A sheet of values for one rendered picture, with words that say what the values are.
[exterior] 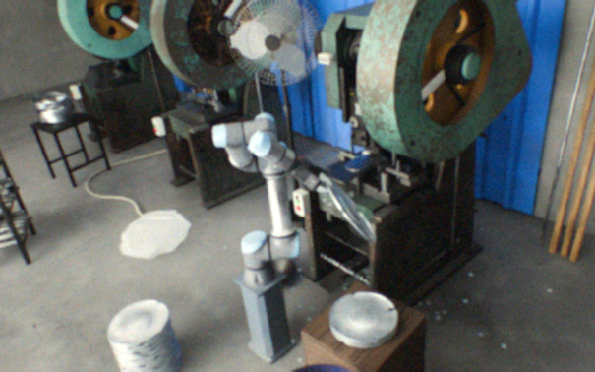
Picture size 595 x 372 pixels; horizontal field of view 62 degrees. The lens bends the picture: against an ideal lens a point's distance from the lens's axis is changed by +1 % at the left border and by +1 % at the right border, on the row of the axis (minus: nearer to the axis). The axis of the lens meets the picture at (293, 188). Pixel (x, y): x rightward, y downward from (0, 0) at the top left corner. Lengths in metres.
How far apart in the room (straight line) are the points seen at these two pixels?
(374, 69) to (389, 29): 0.15
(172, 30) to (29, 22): 5.31
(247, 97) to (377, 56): 2.12
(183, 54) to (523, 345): 2.53
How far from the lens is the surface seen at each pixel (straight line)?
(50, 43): 8.50
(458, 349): 2.64
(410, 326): 2.22
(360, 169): 2.46
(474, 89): 2.40
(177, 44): 3.27
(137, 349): 2.48
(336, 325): 2.17
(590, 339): 2.85
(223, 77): 3.46
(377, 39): 1.86
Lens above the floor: 1.92
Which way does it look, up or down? 29 degrees down
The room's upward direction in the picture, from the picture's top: 7 degrees counter-clockwise
